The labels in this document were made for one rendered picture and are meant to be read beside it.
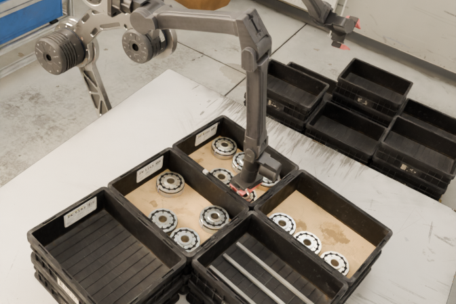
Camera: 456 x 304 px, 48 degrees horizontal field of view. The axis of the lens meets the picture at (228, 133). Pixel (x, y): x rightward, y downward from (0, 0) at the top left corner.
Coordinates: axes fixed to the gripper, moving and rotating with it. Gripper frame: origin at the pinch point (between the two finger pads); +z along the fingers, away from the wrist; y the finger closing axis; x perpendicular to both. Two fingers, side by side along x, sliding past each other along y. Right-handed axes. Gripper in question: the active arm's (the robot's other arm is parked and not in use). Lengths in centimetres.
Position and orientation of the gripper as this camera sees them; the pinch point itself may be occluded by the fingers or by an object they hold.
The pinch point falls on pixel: (243, 194)
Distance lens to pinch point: 186.6
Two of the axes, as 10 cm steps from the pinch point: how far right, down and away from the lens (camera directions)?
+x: -6.8, -5.7, 4.7
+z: -1.6, 7.3, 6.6
